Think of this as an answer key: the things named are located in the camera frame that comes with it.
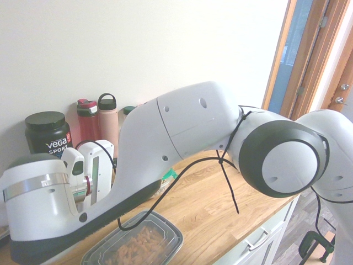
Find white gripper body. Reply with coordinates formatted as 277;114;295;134
77;140;115;207

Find green round container lid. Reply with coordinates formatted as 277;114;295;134
161;167;180;182

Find round translucent plastic food container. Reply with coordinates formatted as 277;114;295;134
153;178;173;197

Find black rectangular clear-lidded food container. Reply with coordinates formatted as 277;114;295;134
79;210;184;265

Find pink bottle with black cap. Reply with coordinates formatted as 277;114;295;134
98;93;120;158

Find red water bottle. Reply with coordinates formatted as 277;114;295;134
76;98;101;145

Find jar with green cap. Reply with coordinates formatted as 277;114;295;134
119;106;136;131

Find black Vega protein tub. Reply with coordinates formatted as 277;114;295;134
24;111;74;156

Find orange pasta pieces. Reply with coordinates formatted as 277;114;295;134
105;225;165;265

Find white cabinet drawer front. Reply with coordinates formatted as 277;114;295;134
213;193;302;265

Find green black clamp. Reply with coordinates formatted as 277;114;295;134
298;231;336;263

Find black cable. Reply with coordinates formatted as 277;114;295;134
311;186;339;236
74;104;253;231

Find silver drawer handle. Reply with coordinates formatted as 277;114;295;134
244;227;270;251

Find wooden door frame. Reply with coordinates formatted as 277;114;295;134
261;0;353;121

